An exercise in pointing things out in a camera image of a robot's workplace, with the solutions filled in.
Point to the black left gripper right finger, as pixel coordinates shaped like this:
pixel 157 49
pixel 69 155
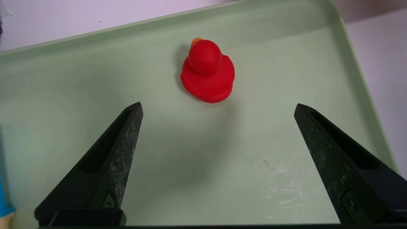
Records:
pixel 343 178

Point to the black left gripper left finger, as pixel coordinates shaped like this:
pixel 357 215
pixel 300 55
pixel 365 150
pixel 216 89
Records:
pixel 117 165

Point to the red rubber duck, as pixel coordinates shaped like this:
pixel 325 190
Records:
pixel 208 76

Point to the light green plastic tray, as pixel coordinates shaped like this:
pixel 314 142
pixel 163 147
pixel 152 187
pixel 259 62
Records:
pixel 222 152

